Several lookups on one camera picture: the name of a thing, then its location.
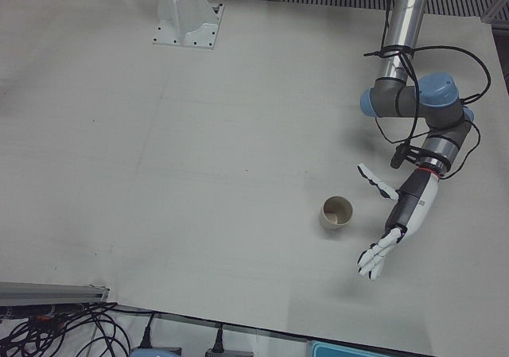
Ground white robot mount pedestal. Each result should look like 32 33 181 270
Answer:
152 0 226 51

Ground tangled black cables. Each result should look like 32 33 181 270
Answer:
0 301 134 357

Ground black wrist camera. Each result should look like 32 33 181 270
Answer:
390 144 413 169

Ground aluminium frame corner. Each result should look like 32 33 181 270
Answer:
480 0 509 28

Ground aluminium profile rail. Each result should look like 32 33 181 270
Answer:
0 281 111 306

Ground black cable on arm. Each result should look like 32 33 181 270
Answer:
363 0 492 181

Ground blue grey device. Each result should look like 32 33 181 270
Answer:
129 345 184 357

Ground teal plastic box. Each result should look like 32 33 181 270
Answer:
308 340 398 357

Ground grey power adapter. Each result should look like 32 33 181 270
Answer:
204 348 255 357

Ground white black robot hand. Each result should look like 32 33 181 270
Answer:
356 163 440 281

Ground beige paper cup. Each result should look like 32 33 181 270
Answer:
317 196 354 233

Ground black rod with labels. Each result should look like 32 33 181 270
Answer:
0 303 87 323

